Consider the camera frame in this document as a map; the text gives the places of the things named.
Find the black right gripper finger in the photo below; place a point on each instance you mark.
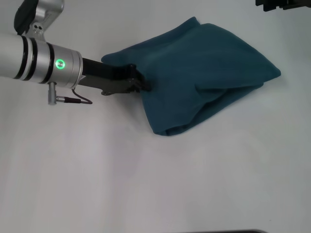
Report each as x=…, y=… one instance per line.
x=271, y=4

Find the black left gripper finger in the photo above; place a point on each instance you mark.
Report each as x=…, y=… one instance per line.
x=143, y=82

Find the teal t-shirt with pink print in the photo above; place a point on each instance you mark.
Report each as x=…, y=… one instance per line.
x=206, y=72

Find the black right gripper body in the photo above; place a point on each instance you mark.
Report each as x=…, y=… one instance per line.
x=297, y=3

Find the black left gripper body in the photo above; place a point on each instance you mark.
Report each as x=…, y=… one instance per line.
x=107, y=77

